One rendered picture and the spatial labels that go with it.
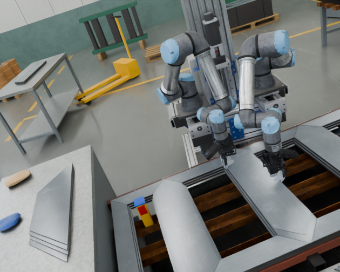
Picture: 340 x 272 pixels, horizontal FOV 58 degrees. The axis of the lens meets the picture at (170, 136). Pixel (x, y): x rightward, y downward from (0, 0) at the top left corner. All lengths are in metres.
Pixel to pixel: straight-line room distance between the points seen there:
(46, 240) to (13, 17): 10.91
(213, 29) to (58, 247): 1.48
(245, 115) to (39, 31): 10.73
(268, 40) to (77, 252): 1.29
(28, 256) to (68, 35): 10.50
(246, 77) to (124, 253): 1.03
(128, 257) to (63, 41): 10.63
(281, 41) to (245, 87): 0.27
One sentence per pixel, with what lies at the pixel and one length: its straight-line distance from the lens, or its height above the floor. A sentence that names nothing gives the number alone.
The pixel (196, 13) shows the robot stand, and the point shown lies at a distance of 2.08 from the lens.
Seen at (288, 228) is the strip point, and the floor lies 0.85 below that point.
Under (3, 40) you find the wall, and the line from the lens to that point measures 12.38.
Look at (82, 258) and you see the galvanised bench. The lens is 1.35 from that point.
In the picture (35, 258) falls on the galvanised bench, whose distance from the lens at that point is 1.49.
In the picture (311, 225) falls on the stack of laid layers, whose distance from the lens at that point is 1.45.
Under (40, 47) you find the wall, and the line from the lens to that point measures 12.02.
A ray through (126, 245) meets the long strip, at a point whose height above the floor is 0.85.
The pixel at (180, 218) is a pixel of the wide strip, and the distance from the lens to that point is 1.57.
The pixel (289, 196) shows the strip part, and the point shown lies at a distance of 1.57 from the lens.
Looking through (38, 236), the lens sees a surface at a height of 1.07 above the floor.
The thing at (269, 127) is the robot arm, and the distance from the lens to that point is 1.41.
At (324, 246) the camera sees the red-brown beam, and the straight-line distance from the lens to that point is 1.46.
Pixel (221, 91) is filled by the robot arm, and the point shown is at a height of 1.25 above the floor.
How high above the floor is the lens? 1.94
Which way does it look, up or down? 29 degrees down
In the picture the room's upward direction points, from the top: 19 degrees counter-clockwise
